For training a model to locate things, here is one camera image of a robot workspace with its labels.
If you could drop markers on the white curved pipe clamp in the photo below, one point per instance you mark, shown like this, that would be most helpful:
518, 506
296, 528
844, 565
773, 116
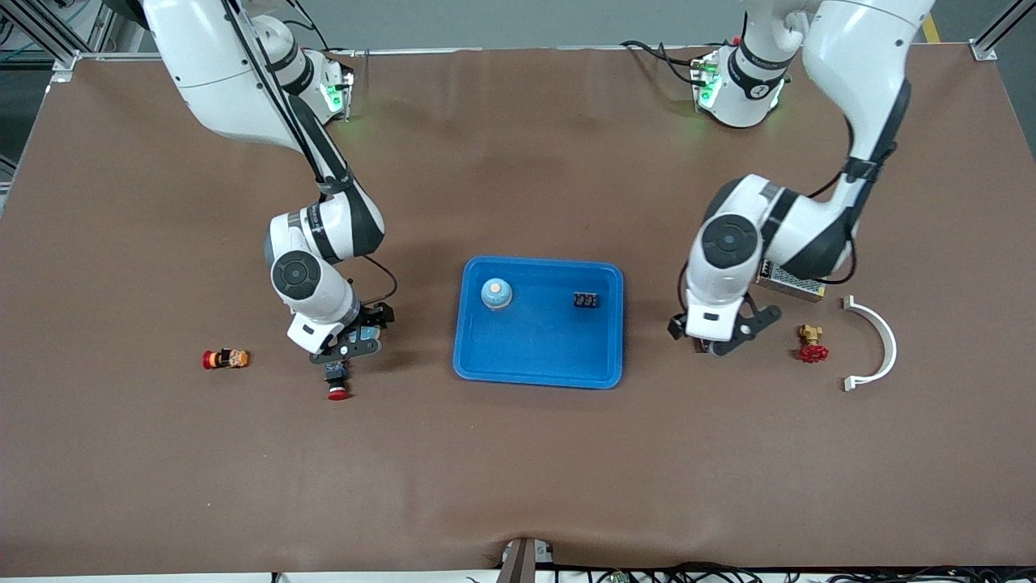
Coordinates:
891, 348

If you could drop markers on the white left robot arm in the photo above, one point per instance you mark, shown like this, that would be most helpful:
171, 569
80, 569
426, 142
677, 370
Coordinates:
858, 48

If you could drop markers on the brown table mat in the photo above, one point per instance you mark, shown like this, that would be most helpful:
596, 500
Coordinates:
518, 453

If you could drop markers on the metal mesh power supply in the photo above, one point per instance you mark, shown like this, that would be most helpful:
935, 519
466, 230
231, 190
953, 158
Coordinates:
797, 287

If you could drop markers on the red emergency stop button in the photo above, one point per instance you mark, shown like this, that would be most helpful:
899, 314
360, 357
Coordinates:
337, 393

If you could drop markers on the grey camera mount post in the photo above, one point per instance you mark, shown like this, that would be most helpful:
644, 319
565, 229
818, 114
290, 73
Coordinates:
522, 563

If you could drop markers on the brass valve red handwheel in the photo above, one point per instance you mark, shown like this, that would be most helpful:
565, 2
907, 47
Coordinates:
812, 348

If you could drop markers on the small black display module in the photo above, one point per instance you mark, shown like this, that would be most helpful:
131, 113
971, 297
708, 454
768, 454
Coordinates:
587, 300

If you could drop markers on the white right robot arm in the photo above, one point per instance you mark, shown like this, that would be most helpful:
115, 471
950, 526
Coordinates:
218, 73

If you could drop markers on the blue plastic tray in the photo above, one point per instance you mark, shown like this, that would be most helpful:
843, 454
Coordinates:
534, 356

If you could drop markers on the aluminium frame profile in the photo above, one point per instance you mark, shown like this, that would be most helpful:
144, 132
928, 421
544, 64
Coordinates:
48, 32
991, 36

